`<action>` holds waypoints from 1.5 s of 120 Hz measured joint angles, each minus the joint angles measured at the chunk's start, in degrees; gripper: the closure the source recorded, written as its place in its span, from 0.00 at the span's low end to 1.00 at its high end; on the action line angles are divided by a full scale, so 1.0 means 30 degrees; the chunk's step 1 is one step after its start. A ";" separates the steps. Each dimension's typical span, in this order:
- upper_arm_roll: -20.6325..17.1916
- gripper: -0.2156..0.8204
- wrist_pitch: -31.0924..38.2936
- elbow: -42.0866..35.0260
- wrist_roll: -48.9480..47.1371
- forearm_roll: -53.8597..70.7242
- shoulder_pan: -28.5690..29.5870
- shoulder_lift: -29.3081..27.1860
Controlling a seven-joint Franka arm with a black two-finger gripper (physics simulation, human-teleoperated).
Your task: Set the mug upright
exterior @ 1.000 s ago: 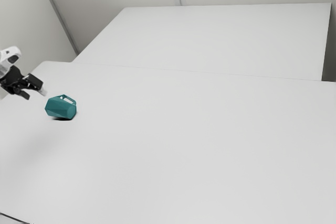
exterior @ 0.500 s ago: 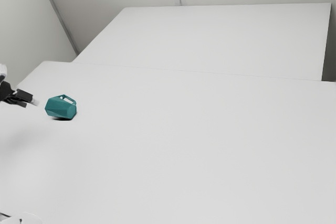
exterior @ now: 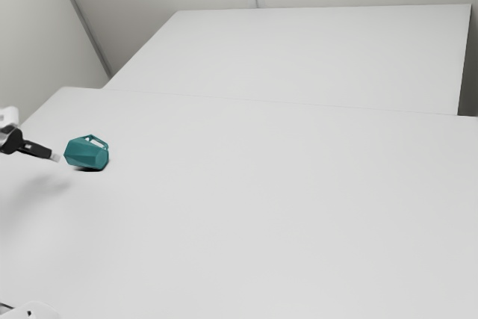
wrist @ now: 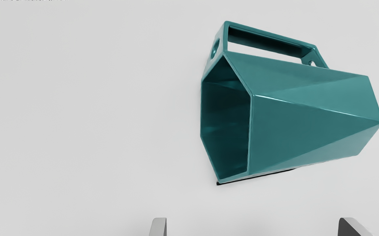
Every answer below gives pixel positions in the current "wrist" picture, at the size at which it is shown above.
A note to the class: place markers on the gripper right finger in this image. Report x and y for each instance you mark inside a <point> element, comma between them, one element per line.
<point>351,228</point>

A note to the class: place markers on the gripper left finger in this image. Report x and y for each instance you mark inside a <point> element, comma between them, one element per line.
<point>158,227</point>

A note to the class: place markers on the teal faceted mug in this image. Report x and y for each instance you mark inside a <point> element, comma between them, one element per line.
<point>300,121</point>

